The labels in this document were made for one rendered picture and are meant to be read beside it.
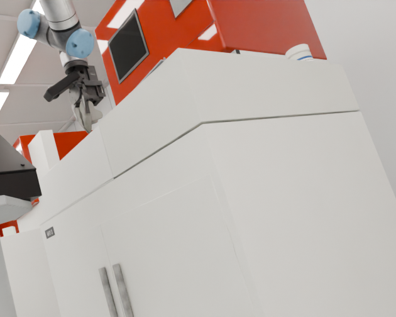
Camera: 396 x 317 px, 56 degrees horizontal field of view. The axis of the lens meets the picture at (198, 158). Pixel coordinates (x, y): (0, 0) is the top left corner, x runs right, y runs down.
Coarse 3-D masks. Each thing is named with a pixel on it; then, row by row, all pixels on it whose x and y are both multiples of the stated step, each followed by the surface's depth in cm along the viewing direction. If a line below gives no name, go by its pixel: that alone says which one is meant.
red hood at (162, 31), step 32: (128, 0) 176; (160, 0) 158; (192, 0) 144; (224, 0) 144; (256, 0) 160; (288, 0) 178; (96, 32) 201; (128, 32) 178; (160, 32) 161; (192, 32) 146; (224, 32) 138; (256, 32) 151; (288, 32) 168; (128, 64) 181
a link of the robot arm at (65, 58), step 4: (60, 56) 110; (64, 56) 109; (68, 56) 108; (72, 56) 108; (64, 60) 109; (68, 60) 108; (72, 60) 108; (76, 60) 109; (80, 60) 110; (84, 60) 110; (64, 64) 109
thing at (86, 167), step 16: (96, 128) 94; (80, 144) 101; (96, 144) 95; (64, 160) 111; (80, 160) 102; (96, 160) 96; (48, 176) 122; (64, 176) 112; (80, 176) 104; (96, 176) 97; (112, 176) 91; (48, 192) 124; (64, 192) 114; (80, 192) 105; (48, 208) 125; (64, 208) 115
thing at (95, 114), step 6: (90, 102) 108; (90, 108) 108; (84, 114) 106; (90, 114) 106; (96, 114) 108; (102, 114) 110; (84, 120) 106; (90, 120) 106; (84, 126) 107; (90, 126) 106; (90, 132) 107
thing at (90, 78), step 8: (72, 64) 108; (80, 64) 109; (80, 72) 113; (88, 72) 112; (80, 80) 109; (88, 80) 111; (96, 80) 112; (72, 88) 108; (80, 88) 108; (88, 88) 109; (96, 88) 110; (72, 96) 109; (96, 96) 110; (104, 96) 110; (96, 104) 114
